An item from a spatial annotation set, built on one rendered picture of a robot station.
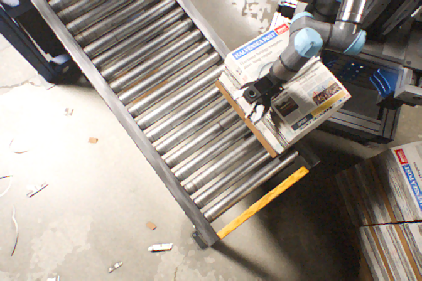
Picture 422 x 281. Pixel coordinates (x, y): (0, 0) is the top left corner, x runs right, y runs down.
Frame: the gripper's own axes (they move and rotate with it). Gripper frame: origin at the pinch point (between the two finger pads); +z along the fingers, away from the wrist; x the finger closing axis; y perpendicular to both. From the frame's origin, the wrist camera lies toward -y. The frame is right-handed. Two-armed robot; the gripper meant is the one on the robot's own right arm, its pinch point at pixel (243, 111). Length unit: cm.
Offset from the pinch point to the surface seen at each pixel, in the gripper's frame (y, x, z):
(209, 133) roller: 3.2, 5.1, 24.0
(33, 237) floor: -39, 31, 144
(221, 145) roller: 4.3, -1.5, 23.4
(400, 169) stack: 45, -50, -5
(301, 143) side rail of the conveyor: 26.7, -19.5, 9.8
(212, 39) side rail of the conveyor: 25.0, 38.1, 9.9
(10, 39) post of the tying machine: -20, 106, 70
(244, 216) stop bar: -5.0, -28.6, 27.2
